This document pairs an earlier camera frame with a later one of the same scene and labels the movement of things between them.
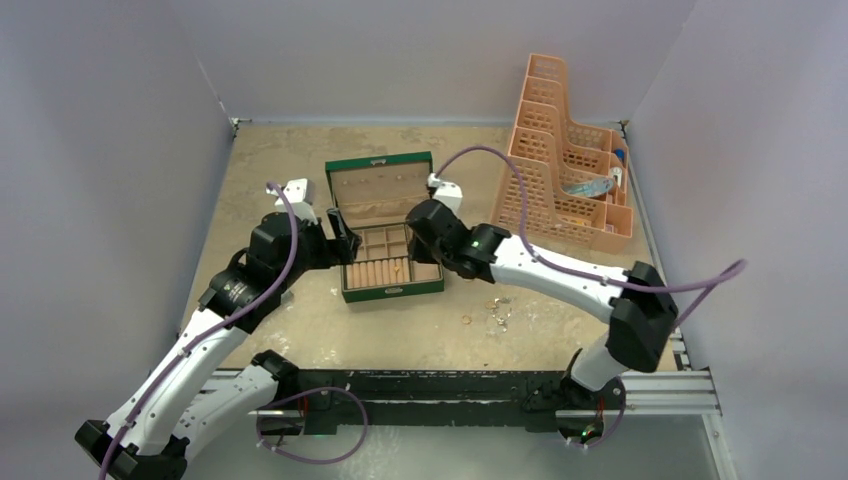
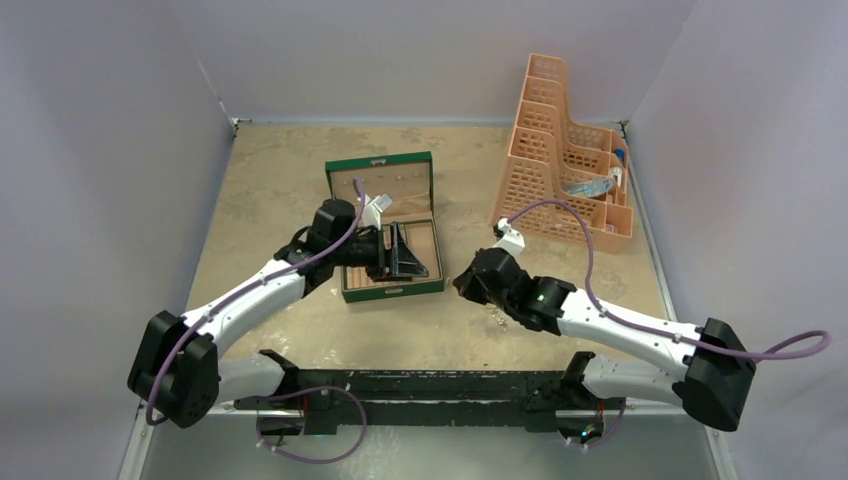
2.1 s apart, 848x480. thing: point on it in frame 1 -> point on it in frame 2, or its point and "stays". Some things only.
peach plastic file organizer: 575,176 stays
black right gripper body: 429,255 -> 473,288
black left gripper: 337,250 -> 403,265
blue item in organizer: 589,188 stays
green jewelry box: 374,195 stays
